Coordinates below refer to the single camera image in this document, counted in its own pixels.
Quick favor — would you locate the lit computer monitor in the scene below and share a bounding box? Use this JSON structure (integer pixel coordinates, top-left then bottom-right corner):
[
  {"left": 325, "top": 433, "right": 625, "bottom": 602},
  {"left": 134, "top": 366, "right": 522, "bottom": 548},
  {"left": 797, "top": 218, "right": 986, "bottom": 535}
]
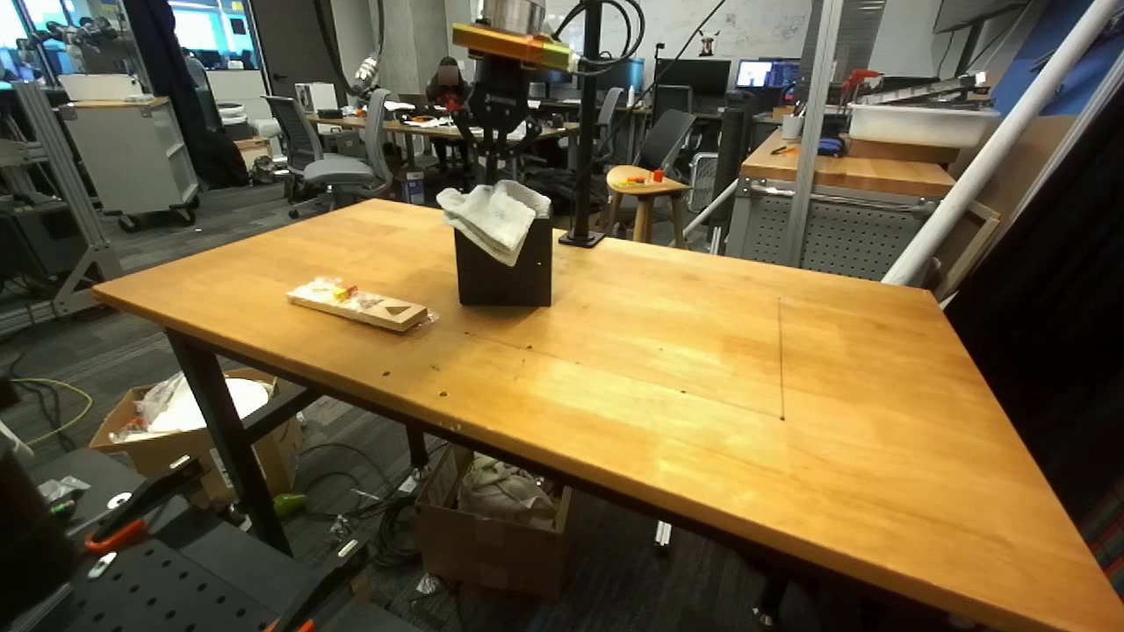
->
[{"left": 730, "top": 56, "right": 804, "bottom": 97}]

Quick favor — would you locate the orange handled tool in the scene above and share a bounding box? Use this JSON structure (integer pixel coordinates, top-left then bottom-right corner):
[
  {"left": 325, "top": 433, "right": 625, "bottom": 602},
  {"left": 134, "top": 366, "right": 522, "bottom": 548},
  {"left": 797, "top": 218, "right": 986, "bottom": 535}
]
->
[{"left": 79, "top": 517, "right": 153, "bottom": 557}]

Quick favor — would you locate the wooden shape puzzle board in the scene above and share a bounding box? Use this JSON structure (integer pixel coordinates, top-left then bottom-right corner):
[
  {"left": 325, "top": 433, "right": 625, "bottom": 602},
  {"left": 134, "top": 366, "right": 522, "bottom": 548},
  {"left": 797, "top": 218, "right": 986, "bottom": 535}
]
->
[{"left": 285, "top": 273, "right": 431, "bottom": 335}]

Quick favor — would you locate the grey office chair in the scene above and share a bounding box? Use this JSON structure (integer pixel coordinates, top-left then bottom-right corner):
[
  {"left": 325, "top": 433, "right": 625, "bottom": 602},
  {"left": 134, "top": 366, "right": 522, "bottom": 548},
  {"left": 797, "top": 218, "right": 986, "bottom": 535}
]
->
[{"left": 262, "top": 83, "right": 397, "bottom": 219}]

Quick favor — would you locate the wooden workbench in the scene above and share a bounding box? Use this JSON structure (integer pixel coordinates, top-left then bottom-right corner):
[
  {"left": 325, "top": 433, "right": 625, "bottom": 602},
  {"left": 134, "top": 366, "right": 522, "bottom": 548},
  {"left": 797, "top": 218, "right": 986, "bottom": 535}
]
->
[{"left": 737, "top": 129, "right": 957, "bottom": 200}]

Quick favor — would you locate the white wheeled cart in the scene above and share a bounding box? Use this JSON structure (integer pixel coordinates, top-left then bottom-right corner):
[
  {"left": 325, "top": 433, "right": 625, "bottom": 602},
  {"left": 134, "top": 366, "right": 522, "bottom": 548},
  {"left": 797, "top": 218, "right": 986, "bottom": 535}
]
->
[{"left": 54, "top": 71, "right": 202, "bottom": 230}]

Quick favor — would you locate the cardboard box with clutter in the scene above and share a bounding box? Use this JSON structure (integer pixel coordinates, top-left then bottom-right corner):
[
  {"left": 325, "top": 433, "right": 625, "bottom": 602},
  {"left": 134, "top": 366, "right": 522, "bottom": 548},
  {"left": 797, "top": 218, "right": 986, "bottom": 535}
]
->
[{"left": 415, "top": 448, "right": 575, "bottom": 602}]

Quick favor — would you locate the black metal table leg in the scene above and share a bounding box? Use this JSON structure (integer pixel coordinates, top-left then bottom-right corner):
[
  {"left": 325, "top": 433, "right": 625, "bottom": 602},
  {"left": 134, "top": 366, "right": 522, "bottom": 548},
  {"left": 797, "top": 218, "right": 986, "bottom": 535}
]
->
[{"left": 161, "top": 330, "right": 295, "bottom": 554}]

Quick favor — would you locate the white terry towel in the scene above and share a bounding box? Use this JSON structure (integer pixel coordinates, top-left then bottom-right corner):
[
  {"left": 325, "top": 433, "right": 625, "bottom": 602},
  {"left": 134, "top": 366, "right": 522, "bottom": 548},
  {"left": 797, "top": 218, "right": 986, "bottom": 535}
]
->
[{"left": 431, "top": 176, "right": 555, "bottom": 270}]

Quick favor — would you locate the black slotted plastic box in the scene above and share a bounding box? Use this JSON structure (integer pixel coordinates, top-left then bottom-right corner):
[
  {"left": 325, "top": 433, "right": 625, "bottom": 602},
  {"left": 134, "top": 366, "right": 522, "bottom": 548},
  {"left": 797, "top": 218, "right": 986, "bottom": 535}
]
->
[{"left": 450, "top": 212, "right": 558, "bottom": 313}]

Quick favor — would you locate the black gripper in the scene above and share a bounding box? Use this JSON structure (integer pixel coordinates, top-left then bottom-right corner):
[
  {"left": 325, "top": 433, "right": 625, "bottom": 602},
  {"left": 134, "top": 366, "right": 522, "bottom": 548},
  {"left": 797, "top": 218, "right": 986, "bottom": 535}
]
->
[{"left": 462, "top": 58, "right": 537, "bottom": 156}]

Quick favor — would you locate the grey metal shelf frame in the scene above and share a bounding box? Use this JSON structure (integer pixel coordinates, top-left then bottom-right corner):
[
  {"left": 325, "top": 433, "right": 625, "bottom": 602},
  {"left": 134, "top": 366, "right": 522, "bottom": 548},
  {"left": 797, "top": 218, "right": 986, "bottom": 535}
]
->
[{"left": 0, "top": 80, "right": 123, "bottom": 335}]

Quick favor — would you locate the white plastic bin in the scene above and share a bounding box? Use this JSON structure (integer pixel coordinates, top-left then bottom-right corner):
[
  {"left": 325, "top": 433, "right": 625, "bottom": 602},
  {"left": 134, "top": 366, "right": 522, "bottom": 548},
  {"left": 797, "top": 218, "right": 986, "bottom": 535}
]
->
[{"left": 843, "top": 97, "right": 1004, "bottom": 150}]

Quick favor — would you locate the black perforated board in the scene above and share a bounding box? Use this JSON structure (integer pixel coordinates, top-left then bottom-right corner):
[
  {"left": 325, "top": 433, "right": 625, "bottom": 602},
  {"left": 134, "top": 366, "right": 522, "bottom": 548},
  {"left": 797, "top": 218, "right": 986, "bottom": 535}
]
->
[{"left": 30, "top": 520, "right": 364, "bottom": 632}]

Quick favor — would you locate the yellow floor cable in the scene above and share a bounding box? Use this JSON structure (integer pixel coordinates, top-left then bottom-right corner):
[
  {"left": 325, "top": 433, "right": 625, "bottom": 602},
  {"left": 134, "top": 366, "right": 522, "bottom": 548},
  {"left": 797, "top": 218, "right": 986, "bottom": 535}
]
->
[{"left": 10, "top": 373, "right": 99, "bottom": 451}]

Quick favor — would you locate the cardboard box with white bag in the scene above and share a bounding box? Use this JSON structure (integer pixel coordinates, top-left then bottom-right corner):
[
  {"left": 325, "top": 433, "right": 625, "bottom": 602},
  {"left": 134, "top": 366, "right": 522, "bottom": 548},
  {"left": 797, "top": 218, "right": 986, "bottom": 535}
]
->
[{"left": 88, "top": 368, "right": 306, "bottom": 511}]

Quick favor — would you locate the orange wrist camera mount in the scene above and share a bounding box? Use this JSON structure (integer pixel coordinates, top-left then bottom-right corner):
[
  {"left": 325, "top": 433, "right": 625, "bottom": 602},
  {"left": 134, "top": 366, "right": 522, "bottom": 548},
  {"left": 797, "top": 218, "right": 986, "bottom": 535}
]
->
[{"left": 450, "top": 19, "right": 578, "bottom": 71}]

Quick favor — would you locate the round wooden stool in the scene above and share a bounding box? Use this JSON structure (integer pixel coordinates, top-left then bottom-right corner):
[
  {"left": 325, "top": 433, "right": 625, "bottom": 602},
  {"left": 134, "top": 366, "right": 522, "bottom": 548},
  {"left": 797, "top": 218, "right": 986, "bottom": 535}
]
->
[{"left": 603, "top": 161, "right": 691, "bottom": 245}]

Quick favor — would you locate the grey metal upright post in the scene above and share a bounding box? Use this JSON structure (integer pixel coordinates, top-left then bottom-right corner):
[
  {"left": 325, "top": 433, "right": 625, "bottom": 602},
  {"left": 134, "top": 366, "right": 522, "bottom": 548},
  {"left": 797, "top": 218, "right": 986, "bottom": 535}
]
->
[{"left": 778, "top": 0, "right": 846, "bottom": 265}]

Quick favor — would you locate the white diagonal pole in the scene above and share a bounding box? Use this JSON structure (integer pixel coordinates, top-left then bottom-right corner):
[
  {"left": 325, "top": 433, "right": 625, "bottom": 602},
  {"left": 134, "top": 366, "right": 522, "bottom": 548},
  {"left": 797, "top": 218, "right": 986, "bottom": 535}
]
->
[{"left": 877, "top": 0, "right": 1124, "bottom": 291}]

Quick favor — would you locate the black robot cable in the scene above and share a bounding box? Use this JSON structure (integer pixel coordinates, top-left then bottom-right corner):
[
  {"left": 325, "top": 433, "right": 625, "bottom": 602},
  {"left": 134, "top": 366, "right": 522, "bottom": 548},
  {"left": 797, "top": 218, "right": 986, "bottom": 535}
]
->
[{"left": 546, "top": 0, "right": 648, "bottom": 66}]

